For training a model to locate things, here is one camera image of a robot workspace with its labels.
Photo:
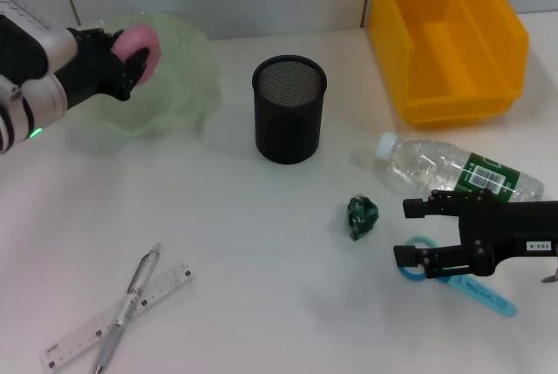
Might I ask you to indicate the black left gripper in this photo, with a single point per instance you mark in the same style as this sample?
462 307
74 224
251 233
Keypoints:
89 69

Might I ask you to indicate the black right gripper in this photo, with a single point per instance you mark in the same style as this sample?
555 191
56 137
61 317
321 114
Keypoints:
514 228

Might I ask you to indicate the pink peach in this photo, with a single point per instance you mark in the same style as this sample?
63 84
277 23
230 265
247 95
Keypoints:
139 38

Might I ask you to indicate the green plastic wrapper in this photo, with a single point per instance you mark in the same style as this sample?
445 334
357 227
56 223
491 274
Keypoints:
362 217

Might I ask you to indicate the clear green-label water bottle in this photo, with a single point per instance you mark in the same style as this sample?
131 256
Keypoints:
427 165

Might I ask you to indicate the pale green glass fruit bowl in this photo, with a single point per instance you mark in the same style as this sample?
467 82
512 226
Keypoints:
174 86

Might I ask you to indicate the blue scissors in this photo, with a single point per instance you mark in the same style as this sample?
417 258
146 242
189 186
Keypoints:
484 295

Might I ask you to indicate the black mesh pen cup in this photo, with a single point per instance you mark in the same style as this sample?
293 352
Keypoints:
288 130

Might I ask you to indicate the transparent plastic ruler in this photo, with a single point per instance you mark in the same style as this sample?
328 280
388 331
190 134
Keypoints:
83 335

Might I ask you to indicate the grey clear pen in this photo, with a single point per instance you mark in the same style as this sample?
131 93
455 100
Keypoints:
111 339

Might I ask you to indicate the yellow plastic bin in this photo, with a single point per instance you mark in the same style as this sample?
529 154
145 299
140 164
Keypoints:
453 42

